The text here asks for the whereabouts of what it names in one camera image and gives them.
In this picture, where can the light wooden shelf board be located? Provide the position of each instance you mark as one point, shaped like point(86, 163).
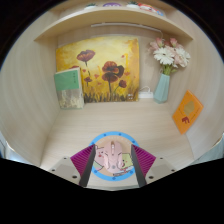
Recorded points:
point(113, 15)

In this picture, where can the white power strip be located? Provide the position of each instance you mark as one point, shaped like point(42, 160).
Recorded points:
point(146, 95)

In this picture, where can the orange and white toy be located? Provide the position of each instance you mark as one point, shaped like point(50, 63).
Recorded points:
point(150, 8)

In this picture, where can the green and beige book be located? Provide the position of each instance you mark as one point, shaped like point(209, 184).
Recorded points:
point(68, 88)

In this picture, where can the yellow poppy flower painting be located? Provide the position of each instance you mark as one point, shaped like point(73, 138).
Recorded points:
point(100, 53)

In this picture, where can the orange book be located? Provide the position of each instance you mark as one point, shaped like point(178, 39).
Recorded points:
point(187, 111)

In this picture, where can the teal faceted vase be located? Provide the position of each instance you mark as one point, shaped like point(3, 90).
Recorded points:
point(161, 89)

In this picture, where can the round blue-rimmed cartoon mouse pad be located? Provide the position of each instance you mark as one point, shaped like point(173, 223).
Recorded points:
point(115, 136)

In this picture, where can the small potted plant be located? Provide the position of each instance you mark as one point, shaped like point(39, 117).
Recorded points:
point(91, 5)
point(132, 4)

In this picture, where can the purple round ornament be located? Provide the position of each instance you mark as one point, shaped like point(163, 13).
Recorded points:
point(112, 4)

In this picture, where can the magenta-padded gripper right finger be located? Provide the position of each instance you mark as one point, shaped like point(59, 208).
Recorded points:
point(156, 166)

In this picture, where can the white light bar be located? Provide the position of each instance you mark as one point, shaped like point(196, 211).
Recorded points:
point(126, 26)

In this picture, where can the pink computer mouse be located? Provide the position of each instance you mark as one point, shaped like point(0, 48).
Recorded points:
point(113, 156)

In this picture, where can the pink and white flower bouquet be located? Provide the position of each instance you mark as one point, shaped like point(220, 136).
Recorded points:
point(170, 55)

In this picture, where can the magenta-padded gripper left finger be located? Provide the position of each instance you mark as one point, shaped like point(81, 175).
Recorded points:
point(71, 168)

